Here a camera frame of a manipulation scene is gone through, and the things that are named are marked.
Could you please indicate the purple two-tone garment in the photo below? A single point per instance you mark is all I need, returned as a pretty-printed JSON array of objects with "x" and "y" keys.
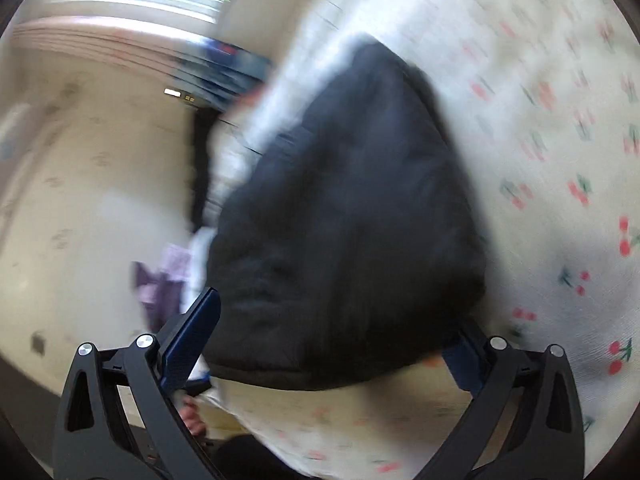
[{"x": 170, "y": 270}]

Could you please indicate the stack of blue folded clothes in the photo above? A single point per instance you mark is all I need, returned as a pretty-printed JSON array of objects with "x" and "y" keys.
[{"x": 225, "y": 67}]

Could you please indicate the wall socket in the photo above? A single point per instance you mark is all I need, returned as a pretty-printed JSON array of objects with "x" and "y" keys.
[{"x": 172, "y": 92}]

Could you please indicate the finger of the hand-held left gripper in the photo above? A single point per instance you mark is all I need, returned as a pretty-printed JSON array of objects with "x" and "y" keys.
[{"x": 200, "y": 387}]

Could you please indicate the cherry print bed sheet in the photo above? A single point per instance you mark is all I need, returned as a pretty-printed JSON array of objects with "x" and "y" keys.
[{"x": 525, "y": 160}]

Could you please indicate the black puffer jacket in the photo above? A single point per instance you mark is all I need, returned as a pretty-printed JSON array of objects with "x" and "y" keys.
[{"x": 350, "y": 210}]

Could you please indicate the person's left hand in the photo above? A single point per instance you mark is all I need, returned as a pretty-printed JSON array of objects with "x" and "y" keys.
[{"x": 192, "y": 415}]

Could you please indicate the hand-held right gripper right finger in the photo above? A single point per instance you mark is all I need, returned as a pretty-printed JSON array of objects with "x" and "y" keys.
[{"x": 467, "y": 365}]

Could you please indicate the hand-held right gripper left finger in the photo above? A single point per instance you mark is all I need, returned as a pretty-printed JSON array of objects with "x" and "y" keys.
[{"x": 195, "y": 340}]

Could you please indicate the black garment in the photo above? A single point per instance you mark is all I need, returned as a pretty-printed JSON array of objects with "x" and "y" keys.
[{"x": 200, "y": 170}]

